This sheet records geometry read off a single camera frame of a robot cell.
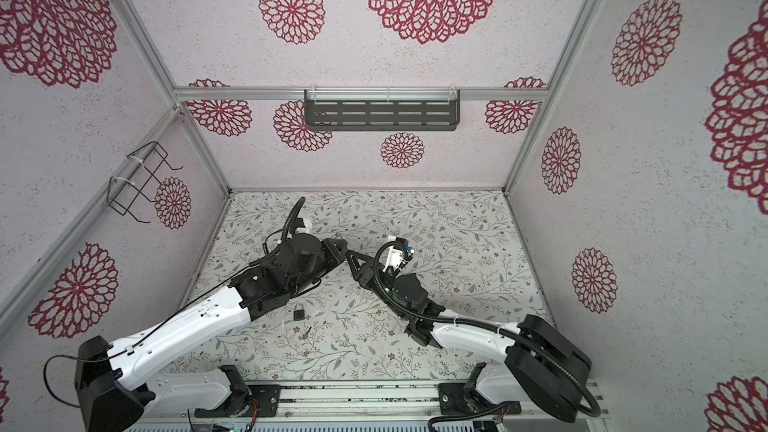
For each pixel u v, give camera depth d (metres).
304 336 0.84
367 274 0.65
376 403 0.75
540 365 0.42
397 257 0.69
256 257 1.02
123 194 0.73
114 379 0.39
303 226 0.67
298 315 0.88
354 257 0.72
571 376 0.38
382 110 0.94
